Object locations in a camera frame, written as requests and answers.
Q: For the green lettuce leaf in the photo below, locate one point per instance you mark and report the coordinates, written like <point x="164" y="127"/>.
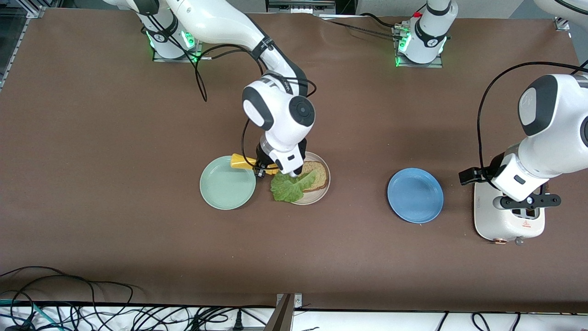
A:
<point x="289" y="187"/>

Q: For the aluminium frame rail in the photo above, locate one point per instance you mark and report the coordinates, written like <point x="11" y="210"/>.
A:
<point x="561" y="25"/>
<point x="36" y="11"/>

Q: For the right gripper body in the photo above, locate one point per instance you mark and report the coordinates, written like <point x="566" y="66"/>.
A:
<point x="263" y="162"/>

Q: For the small metal bracket plate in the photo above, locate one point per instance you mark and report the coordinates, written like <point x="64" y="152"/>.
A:
<point x="297" y="301"/>

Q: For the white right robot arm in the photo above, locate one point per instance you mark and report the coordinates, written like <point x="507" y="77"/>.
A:
<point x="220" y="23"/>

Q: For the blue plate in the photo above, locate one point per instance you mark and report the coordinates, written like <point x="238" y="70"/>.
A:
<point x="415" y="195"/>

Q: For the beige plate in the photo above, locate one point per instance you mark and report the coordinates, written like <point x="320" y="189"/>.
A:
<point x="317" y="195"/>

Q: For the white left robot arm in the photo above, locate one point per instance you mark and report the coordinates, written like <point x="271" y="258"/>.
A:
<point x="556" y="128"/>

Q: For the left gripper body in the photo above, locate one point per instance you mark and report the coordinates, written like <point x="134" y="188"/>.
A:
<point x="495" y="168"/>

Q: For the black power plug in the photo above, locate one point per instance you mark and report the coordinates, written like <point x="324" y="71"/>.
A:
<point x="238" y="321"/>

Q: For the white toaster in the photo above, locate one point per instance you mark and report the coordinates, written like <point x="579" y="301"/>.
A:
<point x="505" y="227"/>

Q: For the aluminium extrusion bar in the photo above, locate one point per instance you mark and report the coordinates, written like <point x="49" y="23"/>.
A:
<point x="281" y="317"/>

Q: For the metal frame bracket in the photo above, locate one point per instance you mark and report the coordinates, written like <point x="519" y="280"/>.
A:
<point x="301" y="7"/>

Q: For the mint green plate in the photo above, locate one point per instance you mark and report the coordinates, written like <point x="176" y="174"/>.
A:
<point x="227" y="186"/>

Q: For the yellow mustard squeeze bottle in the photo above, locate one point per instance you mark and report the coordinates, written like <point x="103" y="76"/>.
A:
<point x="241" y="162"/>

